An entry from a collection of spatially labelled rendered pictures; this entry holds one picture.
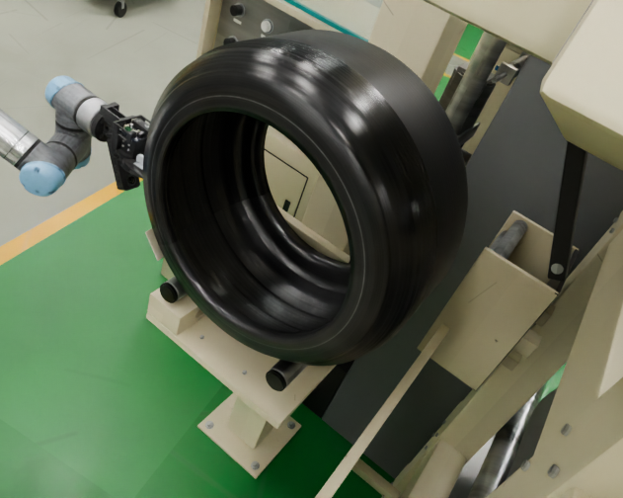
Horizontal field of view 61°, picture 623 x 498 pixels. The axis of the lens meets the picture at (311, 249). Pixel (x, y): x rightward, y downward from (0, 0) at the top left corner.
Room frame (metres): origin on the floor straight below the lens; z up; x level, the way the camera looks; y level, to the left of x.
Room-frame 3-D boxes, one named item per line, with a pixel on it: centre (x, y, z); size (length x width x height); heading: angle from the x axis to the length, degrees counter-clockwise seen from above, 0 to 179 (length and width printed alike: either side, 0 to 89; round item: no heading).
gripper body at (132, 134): (0.91, 0.44, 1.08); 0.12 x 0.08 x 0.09; 69
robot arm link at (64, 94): (0.97, 0.59, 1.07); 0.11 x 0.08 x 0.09; 69
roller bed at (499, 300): (0.90, -0.40, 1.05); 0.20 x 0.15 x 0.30; 159
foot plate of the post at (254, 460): (1.07, -0.04, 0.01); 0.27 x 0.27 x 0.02; 69
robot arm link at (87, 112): (0.94, 0.52, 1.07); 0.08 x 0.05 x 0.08; 159
